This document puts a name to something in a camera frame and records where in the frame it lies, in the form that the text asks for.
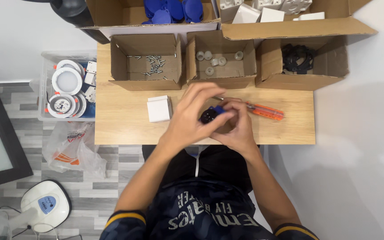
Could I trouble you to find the heap of white plastic housings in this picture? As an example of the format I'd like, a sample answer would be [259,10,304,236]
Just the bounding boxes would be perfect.
[219,0,326,24]

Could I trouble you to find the heap of blue plastic parts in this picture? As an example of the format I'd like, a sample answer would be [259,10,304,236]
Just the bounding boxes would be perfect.
[141,0,204,25]

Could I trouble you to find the cardboard box with white bushings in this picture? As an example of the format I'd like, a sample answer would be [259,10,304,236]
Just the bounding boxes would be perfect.
[186,31,257,90]

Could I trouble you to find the black round object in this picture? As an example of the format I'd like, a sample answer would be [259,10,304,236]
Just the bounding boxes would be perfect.
[21,0,95,28]

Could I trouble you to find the crumpled plastic bag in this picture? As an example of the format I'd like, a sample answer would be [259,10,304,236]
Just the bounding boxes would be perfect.
[42,121,108,179]

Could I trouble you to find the small white plastic box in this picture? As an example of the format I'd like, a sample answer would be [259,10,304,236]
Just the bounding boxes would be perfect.
[147,95,173,123]

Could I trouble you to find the large cardboard box, white housings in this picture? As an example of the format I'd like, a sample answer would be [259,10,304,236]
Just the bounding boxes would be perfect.
[216,0,378,41]

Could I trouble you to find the person's dark printed jersey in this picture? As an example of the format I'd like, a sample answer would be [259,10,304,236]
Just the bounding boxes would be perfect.
[99,178,320,240]

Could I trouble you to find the person's right hand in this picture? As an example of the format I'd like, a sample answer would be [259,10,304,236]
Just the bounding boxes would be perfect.
[211,98,260,157]

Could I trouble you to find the person's left hand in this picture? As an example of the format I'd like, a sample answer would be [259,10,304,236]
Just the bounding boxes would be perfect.
[160,82,236,148]

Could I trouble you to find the clear bin of round lamps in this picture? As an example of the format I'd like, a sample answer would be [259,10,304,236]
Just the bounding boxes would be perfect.
[38,50,98,122]

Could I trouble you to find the cardboard box with screws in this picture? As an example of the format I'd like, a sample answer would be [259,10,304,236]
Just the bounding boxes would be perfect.
[109,33,183,91]

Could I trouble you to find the large cardboard box, blue parts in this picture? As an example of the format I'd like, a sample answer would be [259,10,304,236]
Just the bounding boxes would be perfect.
[78,0,221,45]

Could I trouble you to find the orange handled screwdriver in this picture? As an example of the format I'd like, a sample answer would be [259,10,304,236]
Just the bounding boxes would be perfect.
[214,96,284,121]

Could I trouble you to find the cardboard box with black gaskets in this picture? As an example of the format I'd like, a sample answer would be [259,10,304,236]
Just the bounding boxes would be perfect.
[255,35,350,91]

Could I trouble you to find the black floor cable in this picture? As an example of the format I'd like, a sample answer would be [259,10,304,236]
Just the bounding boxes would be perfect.
[0,206,83,240]

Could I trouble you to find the heap of black gaskets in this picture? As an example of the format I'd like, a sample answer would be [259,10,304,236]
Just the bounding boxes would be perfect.
[281,44,318,75]

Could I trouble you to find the pile of metal screws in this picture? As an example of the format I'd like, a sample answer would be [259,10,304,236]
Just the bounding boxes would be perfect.
[127,53,178,80]

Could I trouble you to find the person's black shorts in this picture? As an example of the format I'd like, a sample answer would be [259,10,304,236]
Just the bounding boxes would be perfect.
[141,144,261,194]

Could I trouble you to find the group of white plastic bushings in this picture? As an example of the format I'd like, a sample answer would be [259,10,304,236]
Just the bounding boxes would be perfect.
[196,51,244,76]

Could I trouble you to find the white fan base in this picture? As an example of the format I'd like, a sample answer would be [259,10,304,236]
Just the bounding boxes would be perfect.
[9,180,72,234]

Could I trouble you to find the blue and black plastic fitting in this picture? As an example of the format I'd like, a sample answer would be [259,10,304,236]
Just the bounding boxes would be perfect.
[200,106,227,125]

